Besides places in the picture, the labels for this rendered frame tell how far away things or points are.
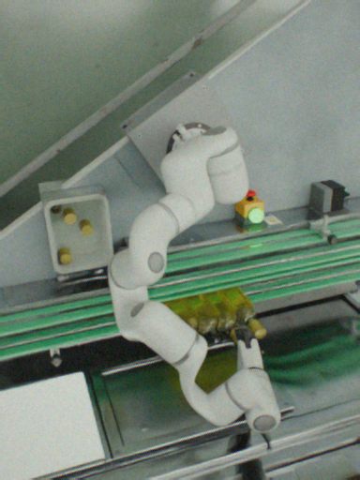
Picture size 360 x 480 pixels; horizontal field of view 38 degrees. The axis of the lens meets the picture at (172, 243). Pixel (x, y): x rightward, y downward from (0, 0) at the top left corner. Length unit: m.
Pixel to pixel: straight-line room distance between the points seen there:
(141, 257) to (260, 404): 0.41
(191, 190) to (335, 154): 0.83
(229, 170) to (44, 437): 0.77
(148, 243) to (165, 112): 0.50
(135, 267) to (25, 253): 0.64
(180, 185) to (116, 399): 0.63
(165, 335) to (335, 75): 1.04
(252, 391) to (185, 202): 0.41
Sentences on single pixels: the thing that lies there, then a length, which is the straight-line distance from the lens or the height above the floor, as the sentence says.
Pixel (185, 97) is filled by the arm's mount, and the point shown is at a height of 0.86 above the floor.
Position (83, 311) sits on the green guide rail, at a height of 0.94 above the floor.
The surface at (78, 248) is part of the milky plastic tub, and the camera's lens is 1.57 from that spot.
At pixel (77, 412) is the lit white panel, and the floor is 1.14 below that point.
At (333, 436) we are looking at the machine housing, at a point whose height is 1.41.
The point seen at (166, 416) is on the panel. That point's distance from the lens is 1.37.
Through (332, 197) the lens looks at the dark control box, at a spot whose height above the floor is 0.83.
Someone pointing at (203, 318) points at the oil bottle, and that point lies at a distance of 1.43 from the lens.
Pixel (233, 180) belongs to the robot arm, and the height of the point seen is 1.18.
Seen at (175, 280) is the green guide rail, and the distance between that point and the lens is 1.53.
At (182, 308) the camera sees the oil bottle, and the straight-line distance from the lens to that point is 1.46.
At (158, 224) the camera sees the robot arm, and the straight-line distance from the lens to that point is 1.03.
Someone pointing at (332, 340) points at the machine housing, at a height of 1.08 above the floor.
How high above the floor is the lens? 2.16
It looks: 58 degrees down
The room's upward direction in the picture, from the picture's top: 143 degrees clockwise
